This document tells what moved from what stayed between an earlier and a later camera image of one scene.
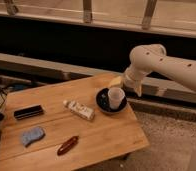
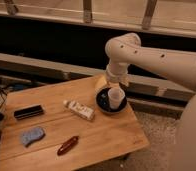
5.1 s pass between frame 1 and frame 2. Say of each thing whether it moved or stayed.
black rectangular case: stayed
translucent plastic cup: stayed
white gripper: moved
